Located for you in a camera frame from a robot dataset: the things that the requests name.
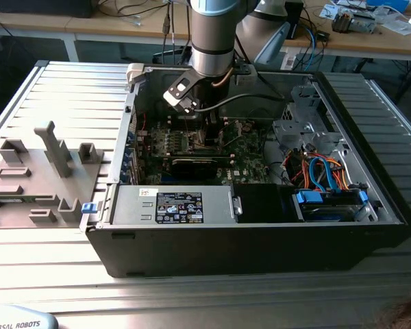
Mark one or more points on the CPU socket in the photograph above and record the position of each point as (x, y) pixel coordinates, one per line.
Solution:
(190, 147)

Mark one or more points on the person dark hair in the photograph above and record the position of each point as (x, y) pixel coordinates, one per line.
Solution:
(407, 315)

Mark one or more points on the grey teach pendant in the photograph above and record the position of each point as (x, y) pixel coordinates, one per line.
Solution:
(20, 318)

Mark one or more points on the black plastic shroud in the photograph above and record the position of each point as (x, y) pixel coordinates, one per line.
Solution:
(260, 204)

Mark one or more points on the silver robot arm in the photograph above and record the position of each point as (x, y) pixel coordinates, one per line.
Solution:
(212, 41)

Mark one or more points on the printed paper sheet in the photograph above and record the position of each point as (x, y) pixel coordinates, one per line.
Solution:
(329, 11)

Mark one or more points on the wooden desk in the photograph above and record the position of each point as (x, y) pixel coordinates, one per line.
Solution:
(363, 42)
(89, 25)

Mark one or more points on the black rectangular device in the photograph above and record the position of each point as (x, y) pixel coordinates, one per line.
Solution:
(294, 17)

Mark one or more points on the beige case latch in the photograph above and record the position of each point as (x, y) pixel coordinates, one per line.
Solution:
(135, 73)

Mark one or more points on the small white device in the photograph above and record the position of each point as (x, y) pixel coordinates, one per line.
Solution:
(288, 63)

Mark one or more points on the grey parts rack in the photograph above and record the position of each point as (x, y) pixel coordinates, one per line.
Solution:
(37, 178)

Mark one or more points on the black equipment box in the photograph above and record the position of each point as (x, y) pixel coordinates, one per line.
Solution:
(41, 7)

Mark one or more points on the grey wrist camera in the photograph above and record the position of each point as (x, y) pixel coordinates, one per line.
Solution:
(245, 68)

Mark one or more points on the silver power supply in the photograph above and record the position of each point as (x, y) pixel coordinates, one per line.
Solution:
(130, 205)

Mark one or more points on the hard disk in blue carrier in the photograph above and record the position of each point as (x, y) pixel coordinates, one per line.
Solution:
(310, 198)

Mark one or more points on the black graphics card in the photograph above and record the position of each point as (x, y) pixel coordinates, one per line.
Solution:
(195, 169)

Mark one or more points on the clear plastic bag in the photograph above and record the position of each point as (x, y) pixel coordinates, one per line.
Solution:
(397, 25)

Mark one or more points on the black PC case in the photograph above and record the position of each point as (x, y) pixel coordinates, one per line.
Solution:
(226, 250)

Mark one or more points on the green motherboard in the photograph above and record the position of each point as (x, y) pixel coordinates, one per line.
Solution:
(250, 161)

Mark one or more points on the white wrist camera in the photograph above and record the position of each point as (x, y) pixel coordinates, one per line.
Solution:
(178, 92)

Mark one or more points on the CPU cooler heatsink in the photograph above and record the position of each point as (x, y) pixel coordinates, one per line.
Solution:
(342, 22)

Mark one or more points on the blue case latch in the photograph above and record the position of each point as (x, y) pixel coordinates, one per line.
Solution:
(89, 208)

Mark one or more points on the blue box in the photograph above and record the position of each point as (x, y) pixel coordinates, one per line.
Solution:
(390, 4)

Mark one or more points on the metal drive cage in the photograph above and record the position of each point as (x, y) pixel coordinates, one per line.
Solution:
(287, 132)

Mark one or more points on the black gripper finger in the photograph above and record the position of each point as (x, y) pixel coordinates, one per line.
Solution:
(212, 130)

